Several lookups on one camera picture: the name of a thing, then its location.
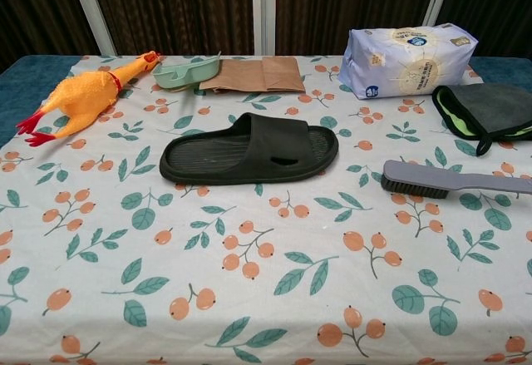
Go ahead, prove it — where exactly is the black rubber slipper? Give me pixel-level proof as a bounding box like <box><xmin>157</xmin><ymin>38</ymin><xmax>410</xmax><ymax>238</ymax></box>
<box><xmin>159</xmin><ymin>111</ymin><xmax>341</xmax><ymax>186</ymax></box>

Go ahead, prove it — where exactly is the grey scrubbing brush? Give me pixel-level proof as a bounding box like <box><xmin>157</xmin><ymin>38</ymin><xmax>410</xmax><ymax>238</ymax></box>
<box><xmin>381</xmin><ymin>159</ymin><xmax>532</xmax><ymax>200</ymax></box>

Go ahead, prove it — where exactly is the brown paper bag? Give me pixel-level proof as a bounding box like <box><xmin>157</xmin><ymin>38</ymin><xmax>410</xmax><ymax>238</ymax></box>
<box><xmin>199</xmin><ymin>57</ymin><xmax>307</xmax><ymax>94</ymax></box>

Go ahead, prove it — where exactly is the white floral tablecloth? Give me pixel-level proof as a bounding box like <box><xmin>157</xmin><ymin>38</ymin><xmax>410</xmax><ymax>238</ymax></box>
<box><xmin>0</xmin><ymin>53</ymin><xmax>532</xmax><ymax>365</ymax></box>

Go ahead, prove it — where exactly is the light green plastic dish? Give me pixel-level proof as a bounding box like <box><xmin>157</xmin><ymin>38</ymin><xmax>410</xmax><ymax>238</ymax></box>
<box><xmin>151</xmin><ymin>51</ymin><xmax>223</xmax><ymax>91</ymax></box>

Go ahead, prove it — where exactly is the light purple tissue pack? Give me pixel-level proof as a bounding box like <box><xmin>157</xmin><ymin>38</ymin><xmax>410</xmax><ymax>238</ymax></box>
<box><xmin>336</xmin><ymin>22</ymin><xmax>478</xmax><ymax>101</ymax></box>

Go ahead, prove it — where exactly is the yellow rubber chicken toy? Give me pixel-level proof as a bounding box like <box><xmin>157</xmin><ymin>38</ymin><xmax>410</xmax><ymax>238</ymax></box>
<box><xmin>15</xmin><ymin>50</ymin><xmax>161</xmax><ymax>148</ymax></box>

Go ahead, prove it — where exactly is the grey cloth with green trim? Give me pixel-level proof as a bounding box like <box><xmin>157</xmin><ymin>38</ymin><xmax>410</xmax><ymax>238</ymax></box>
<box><xmin>431</xmin><ymin>83</ymin><xmax>532</xmax><ymax>157</ymax></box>

